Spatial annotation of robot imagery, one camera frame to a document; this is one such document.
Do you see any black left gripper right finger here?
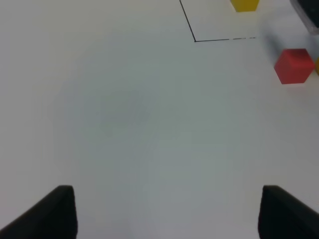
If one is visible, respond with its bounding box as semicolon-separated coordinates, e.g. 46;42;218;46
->
258;185;319;239

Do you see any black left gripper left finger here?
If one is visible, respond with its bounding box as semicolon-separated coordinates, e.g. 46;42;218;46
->
0;185;78;239

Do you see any red block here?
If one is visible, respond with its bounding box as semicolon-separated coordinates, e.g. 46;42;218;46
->
274;48;315;85

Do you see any yellow template block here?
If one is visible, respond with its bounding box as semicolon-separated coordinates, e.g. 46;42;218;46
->
230;0;259;12

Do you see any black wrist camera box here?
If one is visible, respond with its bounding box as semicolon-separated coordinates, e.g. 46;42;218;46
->
290;0;319;35

